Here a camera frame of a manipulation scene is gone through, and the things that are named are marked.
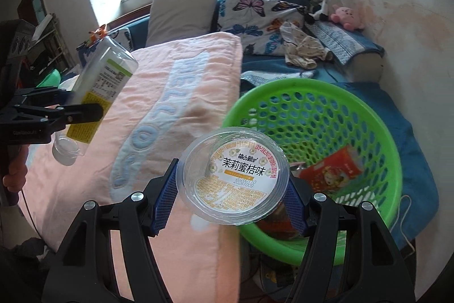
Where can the pink plush toy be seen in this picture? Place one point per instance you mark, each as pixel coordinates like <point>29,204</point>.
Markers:
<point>346,15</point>

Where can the blue quilted folded blanket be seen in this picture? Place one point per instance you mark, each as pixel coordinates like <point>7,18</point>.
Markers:
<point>340,36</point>

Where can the dark cloth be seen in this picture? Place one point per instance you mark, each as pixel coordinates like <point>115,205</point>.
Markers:
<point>21,271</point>

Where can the pink blanket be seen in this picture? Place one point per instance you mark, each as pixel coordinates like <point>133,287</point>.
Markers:
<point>159,75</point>

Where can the metal shelf rack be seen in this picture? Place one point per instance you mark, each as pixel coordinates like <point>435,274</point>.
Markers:
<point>53,40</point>

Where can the beige patterned garment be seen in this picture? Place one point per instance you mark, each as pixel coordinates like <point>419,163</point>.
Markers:
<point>301,47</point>

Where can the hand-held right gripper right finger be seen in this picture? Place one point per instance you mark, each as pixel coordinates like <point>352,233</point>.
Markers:
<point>296,207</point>

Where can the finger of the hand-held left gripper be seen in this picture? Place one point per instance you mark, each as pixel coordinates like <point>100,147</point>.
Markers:
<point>81,113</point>
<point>42,95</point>

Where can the blue bed sheet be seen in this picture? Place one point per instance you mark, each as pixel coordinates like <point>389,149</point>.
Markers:
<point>408,132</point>

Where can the clear jelly cup white lid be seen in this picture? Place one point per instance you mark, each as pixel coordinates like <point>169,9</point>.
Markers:
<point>234,175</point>

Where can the large butterfly print pillow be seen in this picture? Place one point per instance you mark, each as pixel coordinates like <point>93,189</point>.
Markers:
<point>248,22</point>

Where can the green plastic object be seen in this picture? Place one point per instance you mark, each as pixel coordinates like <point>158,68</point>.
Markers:
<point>51,80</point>

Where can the orange fox toy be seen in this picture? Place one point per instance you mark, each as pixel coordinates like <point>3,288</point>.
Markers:
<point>97,33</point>

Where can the clear bottle with yellow label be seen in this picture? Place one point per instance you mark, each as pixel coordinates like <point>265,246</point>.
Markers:
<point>106,75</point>

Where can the grey pillow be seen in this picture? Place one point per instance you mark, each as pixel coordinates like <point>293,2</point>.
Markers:
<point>181,15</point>

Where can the small butterfly print pillow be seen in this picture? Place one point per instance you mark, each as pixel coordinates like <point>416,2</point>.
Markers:
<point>124,38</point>

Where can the person's left hand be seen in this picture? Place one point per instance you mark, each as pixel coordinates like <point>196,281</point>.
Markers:
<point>16,175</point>

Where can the green plastic basket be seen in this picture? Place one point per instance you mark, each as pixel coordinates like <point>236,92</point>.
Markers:
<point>244,100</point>

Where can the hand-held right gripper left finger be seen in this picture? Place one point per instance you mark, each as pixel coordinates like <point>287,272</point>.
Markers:
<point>165,196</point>

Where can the patterned grey cloth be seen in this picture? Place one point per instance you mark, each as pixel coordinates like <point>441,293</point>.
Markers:
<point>269,75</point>

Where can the red printed paper cup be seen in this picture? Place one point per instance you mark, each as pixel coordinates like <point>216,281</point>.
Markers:
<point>330,175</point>

